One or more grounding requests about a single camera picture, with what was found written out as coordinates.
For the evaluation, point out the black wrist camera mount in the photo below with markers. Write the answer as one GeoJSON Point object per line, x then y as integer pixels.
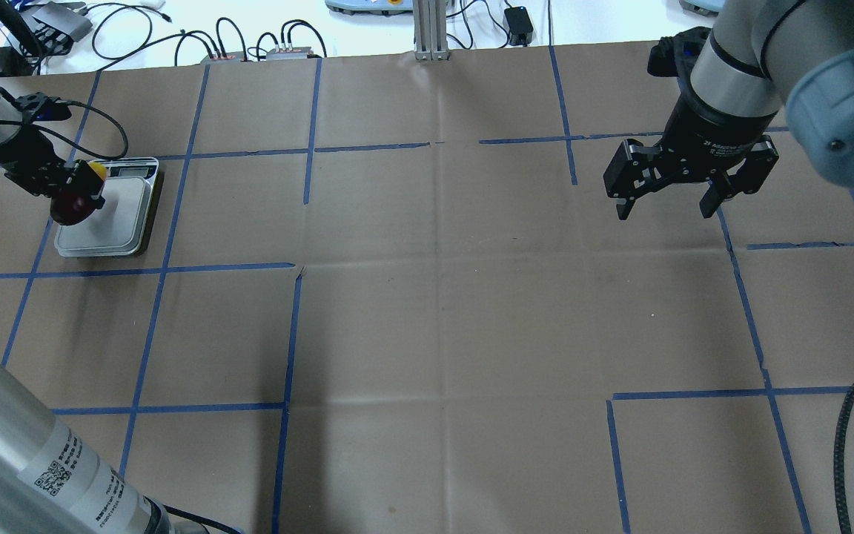
{"type": "Point", "coordinates": [675, 56]}

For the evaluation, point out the black power adapter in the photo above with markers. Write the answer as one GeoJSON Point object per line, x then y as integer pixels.
{"type": "Point", "coordinates": [519, 26]}

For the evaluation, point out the aluminium profile post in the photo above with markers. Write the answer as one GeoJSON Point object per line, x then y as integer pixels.
{"type": "Point", "coordinates": [430, 41]}

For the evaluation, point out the red yellow mango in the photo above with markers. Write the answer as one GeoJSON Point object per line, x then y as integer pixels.
{"type": "Point", "coordinates": [79, 192]}

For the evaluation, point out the small grey connector box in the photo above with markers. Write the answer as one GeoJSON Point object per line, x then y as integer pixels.
{"type": "Point", "coordinates": [290, 53]}

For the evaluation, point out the brown cardboard table cover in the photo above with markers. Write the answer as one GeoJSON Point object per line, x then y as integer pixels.
{"type": "Point", "coordinates": [388, 297]}

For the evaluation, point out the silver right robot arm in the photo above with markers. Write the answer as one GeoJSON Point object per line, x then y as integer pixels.
{"type": "Point", "coordinates": [757, 59]}

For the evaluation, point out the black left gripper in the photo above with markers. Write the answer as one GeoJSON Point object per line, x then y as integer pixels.
{"type": "Point", "coordinates": [13, 154]}

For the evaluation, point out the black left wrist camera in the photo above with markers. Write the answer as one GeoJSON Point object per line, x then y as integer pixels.
{"type": "Point", "coordinates": [38, 107]}

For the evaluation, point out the silver kitchen scale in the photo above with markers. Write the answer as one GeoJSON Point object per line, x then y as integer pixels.
{"type": "Point", "coordinates": [121, 228]}

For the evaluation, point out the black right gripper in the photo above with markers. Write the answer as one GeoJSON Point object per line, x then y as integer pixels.
{"type": "Point", "coordinates": [716, 127]}

